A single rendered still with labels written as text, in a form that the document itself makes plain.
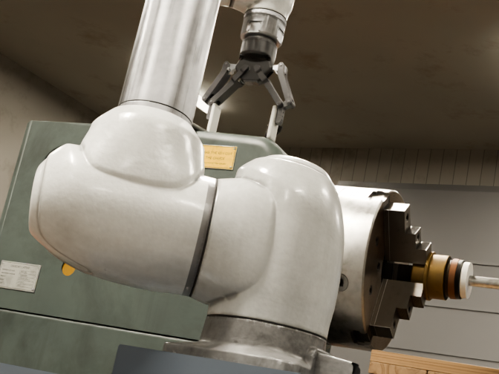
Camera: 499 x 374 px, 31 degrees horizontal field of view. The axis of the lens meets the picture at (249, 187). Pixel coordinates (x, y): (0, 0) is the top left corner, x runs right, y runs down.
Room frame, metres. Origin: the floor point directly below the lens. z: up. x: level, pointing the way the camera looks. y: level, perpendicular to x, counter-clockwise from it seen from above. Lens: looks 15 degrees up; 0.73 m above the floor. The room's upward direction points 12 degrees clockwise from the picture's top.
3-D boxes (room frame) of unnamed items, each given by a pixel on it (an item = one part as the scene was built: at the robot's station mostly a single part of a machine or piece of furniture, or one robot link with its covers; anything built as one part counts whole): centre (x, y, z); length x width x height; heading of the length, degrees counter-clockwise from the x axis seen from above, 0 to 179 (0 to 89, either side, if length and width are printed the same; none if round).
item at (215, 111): (1.78, 0.10, 1.33); 0.03 x 0.01 x 0.07; 154
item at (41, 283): (1.89, 0.12, 1.06); 0.59 x 0.48 x 0.39; 64
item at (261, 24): (1.75, 0.04, 1.53); 0.09 x 0.09 x 0.06
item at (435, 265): (1.68, -0.39, 1.08); 0.09 x 0.09 x 0.09; 64
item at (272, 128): (1.72, -0.02, 1.33); 0.03 x 0.01 x 0.07; 154
